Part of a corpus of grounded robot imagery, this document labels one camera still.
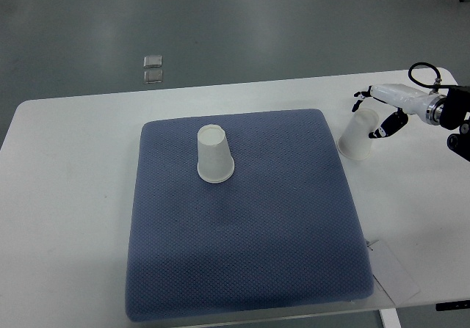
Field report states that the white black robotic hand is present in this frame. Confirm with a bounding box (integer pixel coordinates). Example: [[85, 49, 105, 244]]
[[352, 84, 446, 139]]

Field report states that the white paper cup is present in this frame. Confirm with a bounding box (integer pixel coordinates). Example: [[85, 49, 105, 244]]
[[197, 124, 235, 183], [337, 109, 379, 161]]

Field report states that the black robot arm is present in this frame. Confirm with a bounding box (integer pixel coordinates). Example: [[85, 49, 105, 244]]
[[439, 86, 469, 161]]

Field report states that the white paper tag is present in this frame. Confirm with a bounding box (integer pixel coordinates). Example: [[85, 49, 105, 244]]
[[367, 241, 420, 305]]

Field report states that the blue grey textured cushion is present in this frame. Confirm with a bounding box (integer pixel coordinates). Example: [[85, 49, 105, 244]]
[[126, 109, 374, 321]]

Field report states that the black table control panel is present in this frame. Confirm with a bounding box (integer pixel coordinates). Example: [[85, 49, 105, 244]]
[[435, 300, 470, 312]]

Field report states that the white table leg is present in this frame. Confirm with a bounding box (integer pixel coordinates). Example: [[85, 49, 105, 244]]
[[379, 308, 402, 328]]

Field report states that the white paper cup on cushion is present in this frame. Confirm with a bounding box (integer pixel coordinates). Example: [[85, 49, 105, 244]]
[[197, 124, 235, 183]]

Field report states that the upper metal floor plate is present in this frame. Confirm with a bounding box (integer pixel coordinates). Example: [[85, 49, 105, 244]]
[[143, 54, 162, 68]]

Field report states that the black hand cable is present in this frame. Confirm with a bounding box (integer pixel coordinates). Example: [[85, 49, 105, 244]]
[[408, 62, 460, 95]]

